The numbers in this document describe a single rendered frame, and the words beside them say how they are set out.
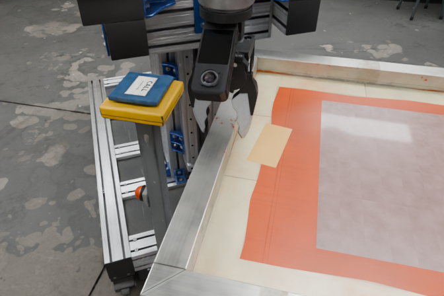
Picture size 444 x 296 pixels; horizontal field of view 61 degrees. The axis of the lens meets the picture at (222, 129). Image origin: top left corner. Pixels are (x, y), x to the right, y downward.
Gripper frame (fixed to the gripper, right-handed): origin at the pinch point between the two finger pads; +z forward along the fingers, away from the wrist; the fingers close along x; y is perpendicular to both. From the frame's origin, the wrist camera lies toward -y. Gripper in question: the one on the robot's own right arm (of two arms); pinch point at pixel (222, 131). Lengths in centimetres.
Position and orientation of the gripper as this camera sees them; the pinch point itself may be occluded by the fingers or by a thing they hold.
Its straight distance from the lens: 60.7
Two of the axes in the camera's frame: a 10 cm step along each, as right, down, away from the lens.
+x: -9.7, -1.4, 1.8
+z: 0.0, 7.9, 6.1
